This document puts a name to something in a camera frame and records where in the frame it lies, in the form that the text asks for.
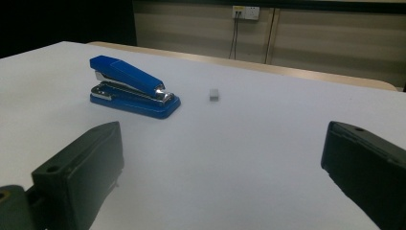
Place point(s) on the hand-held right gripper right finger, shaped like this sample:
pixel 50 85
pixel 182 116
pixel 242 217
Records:
pixel 367 169

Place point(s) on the white table cover sheet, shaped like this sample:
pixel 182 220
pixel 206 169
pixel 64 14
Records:
pixel 223 153

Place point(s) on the white wall socket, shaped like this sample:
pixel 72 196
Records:
pixel 250 12

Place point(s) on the blue stapler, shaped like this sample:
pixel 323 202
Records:
pixel 127 75

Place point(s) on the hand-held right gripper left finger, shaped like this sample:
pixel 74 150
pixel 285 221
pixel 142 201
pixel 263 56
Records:
pixel 79 172

